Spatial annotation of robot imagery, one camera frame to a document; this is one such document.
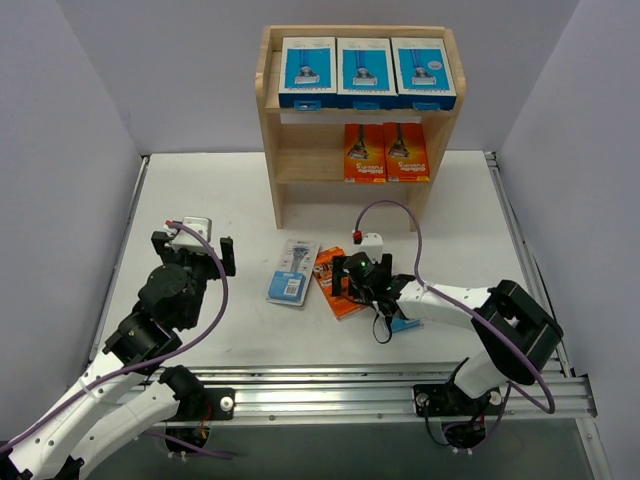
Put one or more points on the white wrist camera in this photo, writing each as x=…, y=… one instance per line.
x=188, y=234
x=369, y=243

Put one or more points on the clear blister razor pack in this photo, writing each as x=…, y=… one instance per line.
x=399, y=325
x=291, y=277

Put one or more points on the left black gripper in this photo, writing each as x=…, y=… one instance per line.
x=198, y=256

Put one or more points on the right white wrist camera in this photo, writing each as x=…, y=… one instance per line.
x=369, y=243

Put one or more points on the wooden shelf unit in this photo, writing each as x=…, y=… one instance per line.
x=299, y=149

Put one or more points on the orange Gillette Fusion box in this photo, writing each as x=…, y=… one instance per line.
x=364, y=157
x=405, y=153

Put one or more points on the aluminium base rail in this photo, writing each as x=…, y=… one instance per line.
x=301, y=365

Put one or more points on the blue Harry's razor box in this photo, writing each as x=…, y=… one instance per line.
x=423, y=74
x=308, y=78
x=365, y=74

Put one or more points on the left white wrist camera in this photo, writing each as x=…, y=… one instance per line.
x=188, y=234

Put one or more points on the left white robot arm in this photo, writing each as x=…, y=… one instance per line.
x=126, y=390

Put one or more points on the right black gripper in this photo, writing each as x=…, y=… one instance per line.
x=357, y=278

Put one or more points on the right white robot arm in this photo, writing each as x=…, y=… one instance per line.
x=518, y=336

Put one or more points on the orange Gillette Styler box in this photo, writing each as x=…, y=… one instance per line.
x=343, y=304

